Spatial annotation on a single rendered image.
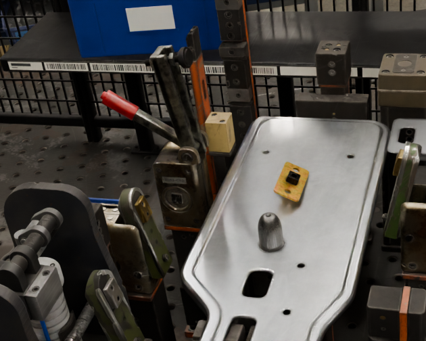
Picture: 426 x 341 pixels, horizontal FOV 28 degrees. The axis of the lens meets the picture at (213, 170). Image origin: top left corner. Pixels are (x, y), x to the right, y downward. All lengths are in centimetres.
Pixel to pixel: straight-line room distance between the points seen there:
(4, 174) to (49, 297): 110
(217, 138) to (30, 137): 89
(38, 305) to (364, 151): 60
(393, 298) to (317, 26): 71
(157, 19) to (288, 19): 26
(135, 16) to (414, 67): 51
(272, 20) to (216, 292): 73
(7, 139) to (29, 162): 14
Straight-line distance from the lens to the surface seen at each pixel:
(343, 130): 134
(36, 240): 90
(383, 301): 104
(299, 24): 163
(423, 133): 132
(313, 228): 114
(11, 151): 206
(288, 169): 123
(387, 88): 138
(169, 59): 115
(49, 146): 203
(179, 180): 123
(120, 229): 108
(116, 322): 98
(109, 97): 122
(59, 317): 101
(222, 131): 127
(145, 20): 156
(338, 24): 161
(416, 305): 104
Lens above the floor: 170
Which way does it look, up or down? 33 degrees down
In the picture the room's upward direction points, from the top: 9 degrees counter-clockwise
